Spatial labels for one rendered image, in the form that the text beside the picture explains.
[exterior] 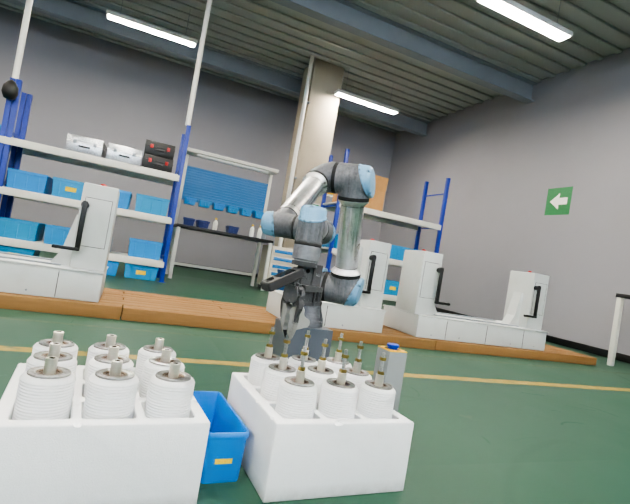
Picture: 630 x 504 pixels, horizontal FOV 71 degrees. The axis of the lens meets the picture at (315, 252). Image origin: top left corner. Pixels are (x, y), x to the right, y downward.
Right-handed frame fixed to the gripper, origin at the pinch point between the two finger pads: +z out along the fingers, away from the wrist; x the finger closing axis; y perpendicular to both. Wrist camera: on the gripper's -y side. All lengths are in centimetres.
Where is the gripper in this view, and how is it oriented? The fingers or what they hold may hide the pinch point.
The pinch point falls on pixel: (286, 333)
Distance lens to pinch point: 122.5
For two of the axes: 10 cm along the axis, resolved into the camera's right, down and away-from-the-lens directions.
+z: -1.7, 9.9, -0.2
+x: -5.6, -0.7, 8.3
